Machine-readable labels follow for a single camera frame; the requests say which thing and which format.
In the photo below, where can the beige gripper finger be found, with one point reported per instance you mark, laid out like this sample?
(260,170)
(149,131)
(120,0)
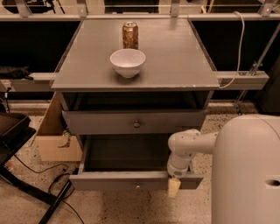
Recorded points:
(173,187)

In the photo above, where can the grey drawer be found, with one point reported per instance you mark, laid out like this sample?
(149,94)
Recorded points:
(132,122)
(123,163)

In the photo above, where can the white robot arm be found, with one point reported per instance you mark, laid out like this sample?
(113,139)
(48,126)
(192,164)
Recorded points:
(245,169)

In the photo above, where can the grey top drawer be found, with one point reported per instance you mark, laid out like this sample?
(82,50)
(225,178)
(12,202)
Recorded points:
(132,122)

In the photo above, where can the grey drawer cabinet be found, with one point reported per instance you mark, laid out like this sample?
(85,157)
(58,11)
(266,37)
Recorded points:
(171,50)

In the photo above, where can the cardboard box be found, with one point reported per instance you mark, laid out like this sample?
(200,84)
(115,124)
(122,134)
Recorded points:
(54,140)

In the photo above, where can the white ceramic bowl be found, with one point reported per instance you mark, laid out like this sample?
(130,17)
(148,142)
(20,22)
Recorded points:
(127,62)

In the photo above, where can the metal diagonal brace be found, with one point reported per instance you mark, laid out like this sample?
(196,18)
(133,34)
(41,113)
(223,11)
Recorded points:
(255,66)

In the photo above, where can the gold soda can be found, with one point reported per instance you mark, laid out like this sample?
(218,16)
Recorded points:
(130,35)

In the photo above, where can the black tray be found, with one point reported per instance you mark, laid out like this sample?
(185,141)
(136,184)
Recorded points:
(15,131)

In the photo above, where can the black floor stand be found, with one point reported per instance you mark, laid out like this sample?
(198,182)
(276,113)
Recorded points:
(52,200)

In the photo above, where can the black bag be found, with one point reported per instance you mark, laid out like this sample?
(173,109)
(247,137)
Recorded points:
(14,73)

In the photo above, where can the metal frame rail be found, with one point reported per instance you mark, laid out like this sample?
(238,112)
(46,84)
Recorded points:
(42,82)

